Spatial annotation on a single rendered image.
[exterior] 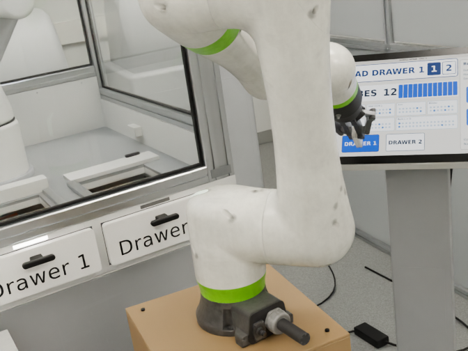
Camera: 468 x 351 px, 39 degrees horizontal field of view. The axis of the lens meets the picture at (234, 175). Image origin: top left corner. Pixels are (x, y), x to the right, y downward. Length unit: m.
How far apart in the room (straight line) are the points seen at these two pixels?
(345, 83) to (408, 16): 1.55
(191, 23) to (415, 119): 0.87
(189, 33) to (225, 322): 0.52
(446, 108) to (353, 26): 1.53
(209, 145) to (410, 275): 0.67
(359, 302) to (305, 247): 1.92
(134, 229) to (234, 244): 0.58
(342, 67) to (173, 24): 0.45
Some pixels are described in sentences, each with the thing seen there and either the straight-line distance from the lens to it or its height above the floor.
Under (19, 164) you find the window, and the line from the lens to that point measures 1.58.
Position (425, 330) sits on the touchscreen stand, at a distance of 2.02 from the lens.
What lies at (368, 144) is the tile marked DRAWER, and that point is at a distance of 1.72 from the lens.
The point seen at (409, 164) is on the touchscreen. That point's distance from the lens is 1.69.
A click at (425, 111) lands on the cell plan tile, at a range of 1.73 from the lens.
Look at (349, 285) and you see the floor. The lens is 3.13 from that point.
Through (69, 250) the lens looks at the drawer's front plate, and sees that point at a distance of 1.63.
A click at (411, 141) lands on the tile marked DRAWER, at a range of 1.71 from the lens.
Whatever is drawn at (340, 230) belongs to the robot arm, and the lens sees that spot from 1.09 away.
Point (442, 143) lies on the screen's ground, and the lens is 1.70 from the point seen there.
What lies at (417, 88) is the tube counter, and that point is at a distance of 1.76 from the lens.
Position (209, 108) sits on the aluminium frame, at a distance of 1.71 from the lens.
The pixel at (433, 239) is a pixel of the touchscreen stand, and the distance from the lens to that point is 1.88.
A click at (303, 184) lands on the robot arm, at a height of 1.15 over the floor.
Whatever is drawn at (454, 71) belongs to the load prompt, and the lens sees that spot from 1.78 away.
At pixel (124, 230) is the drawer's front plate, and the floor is 0.90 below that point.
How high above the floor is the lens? 1.51
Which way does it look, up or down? 19 degrees down
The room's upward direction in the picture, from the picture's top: 8 degrees counter-clockwise
